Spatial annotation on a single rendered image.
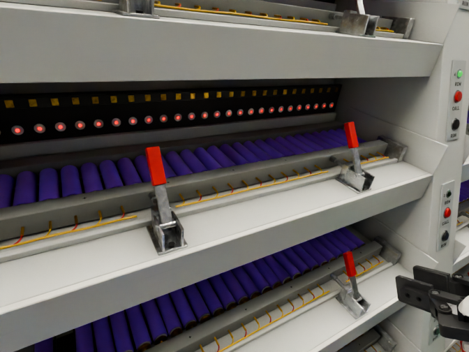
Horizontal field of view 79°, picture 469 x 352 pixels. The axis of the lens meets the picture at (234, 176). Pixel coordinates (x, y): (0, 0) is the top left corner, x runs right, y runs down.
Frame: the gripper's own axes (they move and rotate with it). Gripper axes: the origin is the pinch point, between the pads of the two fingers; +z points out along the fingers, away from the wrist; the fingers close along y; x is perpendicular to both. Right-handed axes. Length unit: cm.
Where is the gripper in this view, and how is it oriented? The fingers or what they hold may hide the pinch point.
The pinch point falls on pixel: (423, 287)
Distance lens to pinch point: 42.3
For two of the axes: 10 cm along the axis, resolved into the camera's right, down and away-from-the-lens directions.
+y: 8.7, -1.7, 4.7
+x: -1.6, -9.8, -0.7
